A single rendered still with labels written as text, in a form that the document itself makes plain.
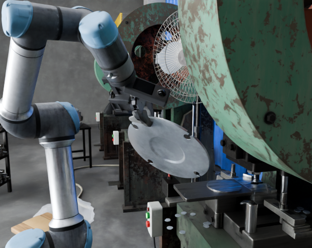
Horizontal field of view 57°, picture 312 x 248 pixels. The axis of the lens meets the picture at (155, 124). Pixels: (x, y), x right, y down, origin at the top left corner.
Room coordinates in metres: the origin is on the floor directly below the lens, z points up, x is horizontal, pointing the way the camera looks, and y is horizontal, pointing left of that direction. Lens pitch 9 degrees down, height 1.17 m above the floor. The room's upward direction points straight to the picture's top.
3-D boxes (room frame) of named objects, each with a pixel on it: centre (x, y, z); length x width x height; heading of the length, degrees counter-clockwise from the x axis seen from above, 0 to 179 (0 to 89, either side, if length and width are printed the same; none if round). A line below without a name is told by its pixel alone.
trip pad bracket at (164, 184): (1.27, -0.07, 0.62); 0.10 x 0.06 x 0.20; 14
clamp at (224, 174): (1.19, -0.33, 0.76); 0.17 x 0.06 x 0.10; 14
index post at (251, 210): (0.82, -0.29, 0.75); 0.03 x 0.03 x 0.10; 14
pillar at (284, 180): (0.96, -0.45, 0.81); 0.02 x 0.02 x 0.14
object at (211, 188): (0.98, -0.20, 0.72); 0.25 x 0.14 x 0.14; 104
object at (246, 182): (1.02, -0.37, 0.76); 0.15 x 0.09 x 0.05; 14
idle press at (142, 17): (2.79, -0.29, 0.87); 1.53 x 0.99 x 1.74; 102
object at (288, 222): (0.86, -0.41, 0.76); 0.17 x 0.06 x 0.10; 14
